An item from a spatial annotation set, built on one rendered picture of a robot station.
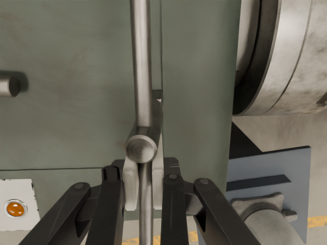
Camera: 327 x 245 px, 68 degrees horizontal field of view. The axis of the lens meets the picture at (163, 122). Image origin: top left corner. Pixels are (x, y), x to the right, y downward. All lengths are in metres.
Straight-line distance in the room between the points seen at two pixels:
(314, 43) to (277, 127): 1.49
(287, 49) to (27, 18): 0.28
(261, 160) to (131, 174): 0.81
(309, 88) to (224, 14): 0.16
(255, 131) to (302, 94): 1.39
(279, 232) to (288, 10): 0.65
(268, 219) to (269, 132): 1.01
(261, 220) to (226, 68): 0.66
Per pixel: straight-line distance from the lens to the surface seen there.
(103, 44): 0.27
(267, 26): 0.33
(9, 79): 0.28
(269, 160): 0.95
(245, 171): 0.94
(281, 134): 1.84
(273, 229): 0.84
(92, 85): 0.27
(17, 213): 0.37
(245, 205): 0.93
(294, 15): 0.32
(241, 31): 0.34
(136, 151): 0.16
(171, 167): 0.17
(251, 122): 1.72
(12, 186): 0.35
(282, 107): 0.39
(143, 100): 0.16
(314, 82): 0.36
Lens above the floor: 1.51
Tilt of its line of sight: 72 degrees down
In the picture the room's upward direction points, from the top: 174 degrees clockwise
